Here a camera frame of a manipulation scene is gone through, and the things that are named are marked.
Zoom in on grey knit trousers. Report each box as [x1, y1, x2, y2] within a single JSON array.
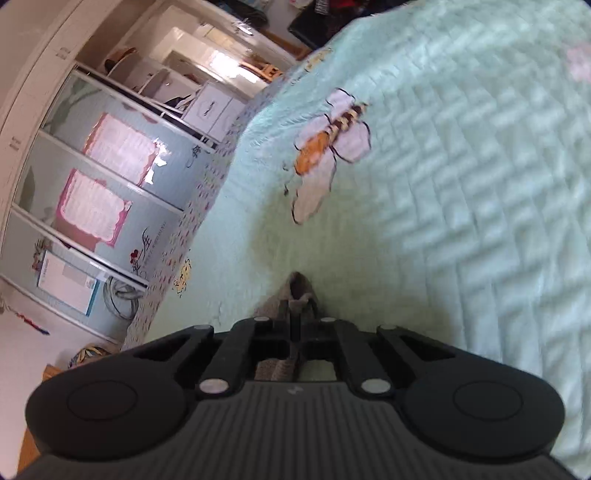
[[252, 271, 320, 382]]

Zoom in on red patterned cloth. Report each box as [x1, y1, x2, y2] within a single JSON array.
[[68, 344, 111, 369]]

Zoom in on mint green quilted bedspread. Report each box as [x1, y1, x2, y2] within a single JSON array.
[[124, 1, 590, 478]]

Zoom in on sliding door wardrobe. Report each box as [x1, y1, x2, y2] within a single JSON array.
[[1, 65, 216, 337]]

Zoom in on white drawer cabinet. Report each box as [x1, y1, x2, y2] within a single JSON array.
[[181, 83, 245, 142]]

